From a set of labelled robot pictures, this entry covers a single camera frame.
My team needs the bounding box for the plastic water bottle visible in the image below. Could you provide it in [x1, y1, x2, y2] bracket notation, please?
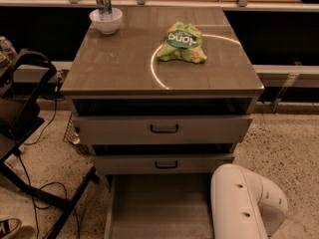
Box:
[0, 36, 17, 60]

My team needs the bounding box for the wire mesh basket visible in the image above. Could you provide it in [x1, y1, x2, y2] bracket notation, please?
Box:
[63, 116, 89, 155]

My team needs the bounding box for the grey drawer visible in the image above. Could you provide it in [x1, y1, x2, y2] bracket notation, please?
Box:
[93, 153, 234, 175]
[104, 173, 214, 239]
[74, 116, 252, 145]

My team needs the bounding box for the black white sneaker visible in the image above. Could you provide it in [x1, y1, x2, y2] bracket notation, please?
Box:
[0, 218, 22, 239]

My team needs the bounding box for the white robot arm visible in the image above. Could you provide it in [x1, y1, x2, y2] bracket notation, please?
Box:
[210, 164, 288, 239]

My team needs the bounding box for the grey drawer cabinet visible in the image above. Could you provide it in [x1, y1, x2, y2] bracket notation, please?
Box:
[60, 5, 266, 187]

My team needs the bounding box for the grey middle drawer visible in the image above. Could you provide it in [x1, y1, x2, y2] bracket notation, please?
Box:
[93, 153, 234, 175]

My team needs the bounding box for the white bowl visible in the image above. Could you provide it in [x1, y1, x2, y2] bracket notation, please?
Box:
[89, 8, 123, 35]

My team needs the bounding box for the grey bottom drawer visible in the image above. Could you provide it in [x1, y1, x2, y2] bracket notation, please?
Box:
[104, 173, 214, 239]

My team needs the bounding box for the metal drink can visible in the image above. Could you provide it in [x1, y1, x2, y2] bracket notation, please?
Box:
[96, 0, 112, 15]

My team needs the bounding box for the black floor cable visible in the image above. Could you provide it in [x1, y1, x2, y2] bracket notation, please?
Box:
[13, 80, 83, 239]

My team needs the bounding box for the grey top drawer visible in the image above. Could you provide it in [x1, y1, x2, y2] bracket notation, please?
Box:
[74, 116, 252, 145]

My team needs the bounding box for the green chip bag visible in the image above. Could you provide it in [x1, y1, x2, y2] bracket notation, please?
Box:
[157, 22, 207, 64]

